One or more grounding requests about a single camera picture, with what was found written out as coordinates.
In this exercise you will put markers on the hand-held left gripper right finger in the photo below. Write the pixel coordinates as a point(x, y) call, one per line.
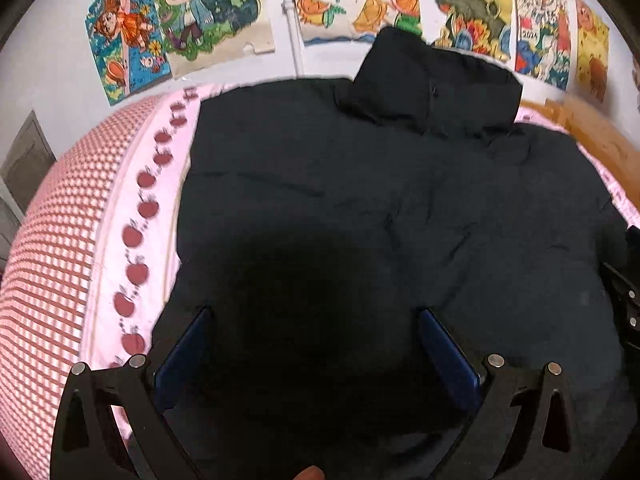
point(450, 360)

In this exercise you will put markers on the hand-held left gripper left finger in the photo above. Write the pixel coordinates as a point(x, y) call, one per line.
point(182, 360)

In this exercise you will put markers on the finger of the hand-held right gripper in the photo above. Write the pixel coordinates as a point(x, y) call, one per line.
point(627, 305)

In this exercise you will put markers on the black puffer jacket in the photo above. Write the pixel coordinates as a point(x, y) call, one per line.
point(350, 200)

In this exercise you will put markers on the red checked apple print bedsheet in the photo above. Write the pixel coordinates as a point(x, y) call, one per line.
point(75, 240)

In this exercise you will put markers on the grey door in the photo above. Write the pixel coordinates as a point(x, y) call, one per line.
point(25, 165)

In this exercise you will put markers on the wooden bed frame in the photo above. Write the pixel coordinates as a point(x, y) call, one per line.
point(595, 132)

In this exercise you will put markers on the orange cartoon animal wall poster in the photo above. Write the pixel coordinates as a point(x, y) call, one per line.
point(592, 50)

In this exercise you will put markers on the red and blue wall poster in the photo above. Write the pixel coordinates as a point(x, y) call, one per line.
point(542, 25)

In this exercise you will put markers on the orange-haired girl wall poster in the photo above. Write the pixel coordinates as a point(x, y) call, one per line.
point(122, 35)

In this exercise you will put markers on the blonde cartoon figure wall poster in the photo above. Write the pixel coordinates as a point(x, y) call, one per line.
point(210, 10)

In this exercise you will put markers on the white wall pipe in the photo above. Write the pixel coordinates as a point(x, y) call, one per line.
point(292, 20)

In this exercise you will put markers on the orange fruit wall poster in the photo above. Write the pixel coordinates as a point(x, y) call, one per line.
point(345, 0)

